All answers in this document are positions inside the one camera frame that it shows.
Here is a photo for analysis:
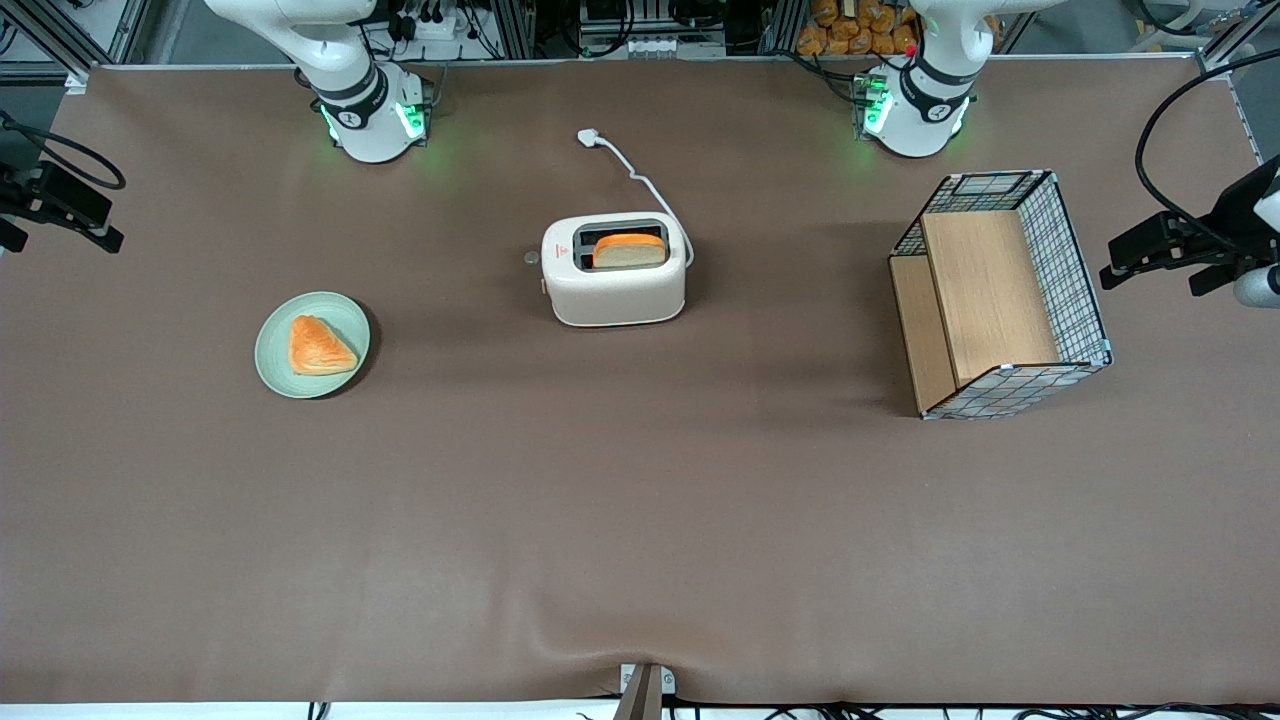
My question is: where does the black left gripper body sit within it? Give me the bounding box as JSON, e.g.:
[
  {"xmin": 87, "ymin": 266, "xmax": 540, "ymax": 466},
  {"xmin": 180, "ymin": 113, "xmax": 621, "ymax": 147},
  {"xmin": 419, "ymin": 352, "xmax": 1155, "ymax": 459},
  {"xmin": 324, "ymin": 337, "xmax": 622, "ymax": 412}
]
[{"xmin": 1172, "ymin": 158, "xmax": 1280, "ymax": 297}]

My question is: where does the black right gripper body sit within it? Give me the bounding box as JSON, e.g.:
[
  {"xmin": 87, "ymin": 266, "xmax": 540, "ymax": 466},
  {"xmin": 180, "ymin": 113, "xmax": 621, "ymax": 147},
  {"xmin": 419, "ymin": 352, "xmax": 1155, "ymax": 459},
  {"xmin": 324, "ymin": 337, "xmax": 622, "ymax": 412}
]
[{"xmin": 0, "ymin": 165, "xmax": 66, "ymax": 251}]

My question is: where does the white two-slot toaster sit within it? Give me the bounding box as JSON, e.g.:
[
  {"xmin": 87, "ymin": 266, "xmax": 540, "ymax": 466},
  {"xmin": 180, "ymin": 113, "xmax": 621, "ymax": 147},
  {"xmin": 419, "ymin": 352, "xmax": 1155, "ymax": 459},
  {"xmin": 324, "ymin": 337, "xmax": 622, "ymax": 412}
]
[{"xmin": 524, "ymin": 213, "xmax": 688, "ymax": 328}]

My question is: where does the pale green round plate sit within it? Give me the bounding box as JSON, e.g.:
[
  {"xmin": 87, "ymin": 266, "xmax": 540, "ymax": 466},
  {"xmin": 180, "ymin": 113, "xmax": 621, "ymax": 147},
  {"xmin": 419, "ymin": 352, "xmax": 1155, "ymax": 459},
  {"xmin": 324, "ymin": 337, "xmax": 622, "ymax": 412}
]
[{"xmin": 254, "ymin": 291, "xmax": 372, "ymax": 400}]

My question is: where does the triangular orange pastry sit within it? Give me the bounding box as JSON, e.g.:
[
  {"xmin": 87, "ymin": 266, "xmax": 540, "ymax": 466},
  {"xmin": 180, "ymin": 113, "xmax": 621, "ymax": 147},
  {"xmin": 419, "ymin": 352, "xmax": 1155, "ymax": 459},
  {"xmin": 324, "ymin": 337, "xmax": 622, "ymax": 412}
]
[{"xmin": 289, "ymin": 315, "xmax": 360, "ymax": 377}]

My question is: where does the green-lit connector board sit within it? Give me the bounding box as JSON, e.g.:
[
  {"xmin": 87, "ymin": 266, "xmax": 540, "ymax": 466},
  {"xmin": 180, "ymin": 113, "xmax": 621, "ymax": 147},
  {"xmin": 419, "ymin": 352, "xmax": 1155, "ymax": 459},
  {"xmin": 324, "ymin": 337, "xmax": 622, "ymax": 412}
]
[
  {"xmin": 398, "ymin": 85, "xmax": 435, "ymax": 141},
  {"xmin": 853, "ymin": 72, "xmax": 889, "ymax": 138}
]

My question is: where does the bag of orange bread rolls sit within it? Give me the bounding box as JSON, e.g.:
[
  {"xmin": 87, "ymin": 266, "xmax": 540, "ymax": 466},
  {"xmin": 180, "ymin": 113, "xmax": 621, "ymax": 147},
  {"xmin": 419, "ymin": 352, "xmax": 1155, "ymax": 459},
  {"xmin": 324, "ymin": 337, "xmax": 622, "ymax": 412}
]
[{"xmin": 795, "ymin": 0, "xmax": 923, "ymax": 58}]

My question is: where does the white power strip with plugs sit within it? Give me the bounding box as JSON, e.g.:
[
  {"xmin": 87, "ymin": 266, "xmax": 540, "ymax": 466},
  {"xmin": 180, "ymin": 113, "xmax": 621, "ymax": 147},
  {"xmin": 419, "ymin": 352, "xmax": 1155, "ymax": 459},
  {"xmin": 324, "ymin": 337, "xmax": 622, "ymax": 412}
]
[{"xmin": 380, "ymin": 0, "xmax": 471, "ymax": 46}]

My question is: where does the bread slice with orange crust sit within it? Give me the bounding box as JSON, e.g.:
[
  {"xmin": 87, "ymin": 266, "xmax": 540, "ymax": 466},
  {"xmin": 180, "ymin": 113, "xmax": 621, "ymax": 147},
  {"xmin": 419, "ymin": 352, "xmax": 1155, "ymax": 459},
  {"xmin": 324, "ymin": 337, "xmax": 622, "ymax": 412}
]
[{"xmin": 593, "ymin": 233, "xmax": 668, "ymax": 269}]

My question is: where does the long white socket strip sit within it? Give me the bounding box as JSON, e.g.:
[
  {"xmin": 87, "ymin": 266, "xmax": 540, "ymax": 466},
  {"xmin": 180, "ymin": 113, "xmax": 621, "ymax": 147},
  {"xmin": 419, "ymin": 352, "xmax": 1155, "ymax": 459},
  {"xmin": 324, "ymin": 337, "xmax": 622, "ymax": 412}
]
[{"xmin": 580, "ymin": 38, "xmax": 728, "ymax": 59}]

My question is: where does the large table cover mat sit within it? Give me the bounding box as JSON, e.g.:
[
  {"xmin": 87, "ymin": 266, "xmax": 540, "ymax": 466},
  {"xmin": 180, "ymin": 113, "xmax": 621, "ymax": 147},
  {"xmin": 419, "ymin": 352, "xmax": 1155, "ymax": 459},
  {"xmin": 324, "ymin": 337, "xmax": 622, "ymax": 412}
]
[{"xmin": 0, "ymin": 55, "xmax": 1280, "ymax": 706}]

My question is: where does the black camera cable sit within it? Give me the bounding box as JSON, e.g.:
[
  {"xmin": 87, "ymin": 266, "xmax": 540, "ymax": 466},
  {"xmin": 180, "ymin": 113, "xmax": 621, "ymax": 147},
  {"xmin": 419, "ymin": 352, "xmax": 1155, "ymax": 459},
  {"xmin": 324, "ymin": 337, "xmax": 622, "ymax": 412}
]
[
  {"xmin": 0, "ymin": 110, "xmax": 128, "ymax": 193},
  {"xmin": 1135, "ymin": 48, "xmax": 1280, "ymax": 251}
]

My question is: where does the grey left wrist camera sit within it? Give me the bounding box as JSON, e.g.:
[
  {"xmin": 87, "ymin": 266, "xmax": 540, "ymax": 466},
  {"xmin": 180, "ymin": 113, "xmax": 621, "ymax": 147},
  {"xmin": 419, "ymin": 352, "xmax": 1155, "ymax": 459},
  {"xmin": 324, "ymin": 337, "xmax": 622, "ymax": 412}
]
[{"xmin": 1234, "ymin": 263, "xmax": 1280, "ymax": 308}]

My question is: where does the wire basket with wooden shelves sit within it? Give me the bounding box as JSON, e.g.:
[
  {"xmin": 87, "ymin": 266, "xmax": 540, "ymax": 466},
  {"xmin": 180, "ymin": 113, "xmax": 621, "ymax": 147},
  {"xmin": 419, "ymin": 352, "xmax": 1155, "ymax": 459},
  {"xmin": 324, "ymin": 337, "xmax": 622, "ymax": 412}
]
[{"xmin": 888, "ymin": 169, "xmax": 1114, "ymax": 421}]

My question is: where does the aluminium frame strut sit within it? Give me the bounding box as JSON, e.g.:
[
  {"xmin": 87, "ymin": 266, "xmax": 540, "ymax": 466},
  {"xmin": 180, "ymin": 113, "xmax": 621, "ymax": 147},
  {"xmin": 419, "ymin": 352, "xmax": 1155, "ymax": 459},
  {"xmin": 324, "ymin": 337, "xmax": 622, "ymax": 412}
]
[
  {"xmin": 495, "ymin": 0, "xmax": 537, "ymax": 59},
  {"xmin": 762, "ymin": 0, "xmax": 803, "ymax": 56},
  {"xmin": 0, "ymin": 0, "xmax": 151, "ymax": 86},
  {"xmin": 1195, "ymin": 0, "xmax": 1280, "ymax": 73}
]

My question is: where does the white toaster power cable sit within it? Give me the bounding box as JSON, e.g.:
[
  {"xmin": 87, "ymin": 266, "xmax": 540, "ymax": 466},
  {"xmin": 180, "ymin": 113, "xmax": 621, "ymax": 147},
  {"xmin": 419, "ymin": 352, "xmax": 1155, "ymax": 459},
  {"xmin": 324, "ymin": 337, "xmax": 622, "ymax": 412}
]
[{"xmin": 577, "ymin": 127, "xmax": 695, "ymax": 269}]

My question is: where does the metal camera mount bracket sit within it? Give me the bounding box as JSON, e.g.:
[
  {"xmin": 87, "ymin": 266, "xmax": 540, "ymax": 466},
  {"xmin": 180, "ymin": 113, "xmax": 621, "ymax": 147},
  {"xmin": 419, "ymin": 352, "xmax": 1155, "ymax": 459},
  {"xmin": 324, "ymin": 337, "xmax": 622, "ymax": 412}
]
[{"xmin": 618, "ymin": 662, "xmax": 677, "ymax": 720}]

